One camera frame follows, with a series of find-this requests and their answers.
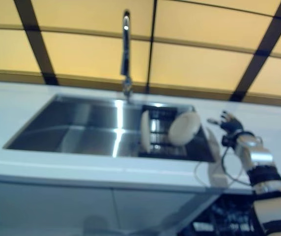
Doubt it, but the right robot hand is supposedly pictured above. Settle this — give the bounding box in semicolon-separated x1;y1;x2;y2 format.
207;110;244;138

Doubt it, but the cream round plate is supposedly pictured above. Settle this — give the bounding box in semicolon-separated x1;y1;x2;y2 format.
169;111;201;146
140;110;152;151

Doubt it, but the black sink drain rack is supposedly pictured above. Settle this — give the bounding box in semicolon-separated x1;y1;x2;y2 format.
138;104;198;158

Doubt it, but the white glossy cabinet door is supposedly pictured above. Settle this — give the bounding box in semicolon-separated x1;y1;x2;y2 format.
0;180;116;236
112;189;220;236

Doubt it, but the chrome kitchen faucet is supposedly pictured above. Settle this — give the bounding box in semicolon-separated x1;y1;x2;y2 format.
120;9;134;104

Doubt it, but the stainless steel sink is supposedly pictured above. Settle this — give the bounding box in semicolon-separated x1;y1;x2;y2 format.
2;93;216;163

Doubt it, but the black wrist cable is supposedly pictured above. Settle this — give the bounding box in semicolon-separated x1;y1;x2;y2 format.
220;137;254;187

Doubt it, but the dishwasher wire rack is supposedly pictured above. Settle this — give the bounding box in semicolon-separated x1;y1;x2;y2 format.
177;194;263;236
192;196;261;236

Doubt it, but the dishwasher upper wire rack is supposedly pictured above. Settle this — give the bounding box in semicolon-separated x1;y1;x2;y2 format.
192;196;261;236

